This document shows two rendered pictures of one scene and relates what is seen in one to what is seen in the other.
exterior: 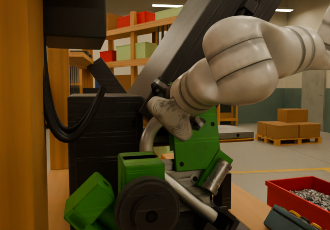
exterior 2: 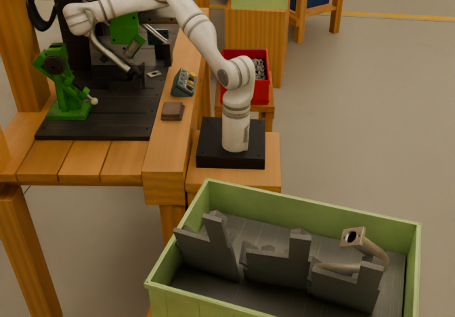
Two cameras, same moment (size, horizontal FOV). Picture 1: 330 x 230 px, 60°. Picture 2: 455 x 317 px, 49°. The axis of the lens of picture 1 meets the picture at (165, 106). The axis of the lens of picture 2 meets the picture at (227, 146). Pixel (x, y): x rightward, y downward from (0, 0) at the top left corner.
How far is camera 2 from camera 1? 1.60 m
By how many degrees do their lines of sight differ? 36
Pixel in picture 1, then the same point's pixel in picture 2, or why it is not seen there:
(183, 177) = (118, 47)
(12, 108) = (11, 26)
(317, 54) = (118, 12)
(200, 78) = not seen: hidden behind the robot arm
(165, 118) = not seen: hidden behind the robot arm
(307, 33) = (109, 5)
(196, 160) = (122, 38)
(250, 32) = (71, 13)
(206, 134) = (129, 24)
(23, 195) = (21, 54)
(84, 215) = (37, 64)
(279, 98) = not seen: outside the picture
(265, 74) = (76, 28)
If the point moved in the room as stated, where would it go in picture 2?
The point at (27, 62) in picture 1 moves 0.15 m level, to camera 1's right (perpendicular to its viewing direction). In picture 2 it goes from (12, 11) to (49, 15)
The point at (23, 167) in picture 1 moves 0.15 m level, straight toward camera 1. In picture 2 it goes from (19, 46) to (11, 64)
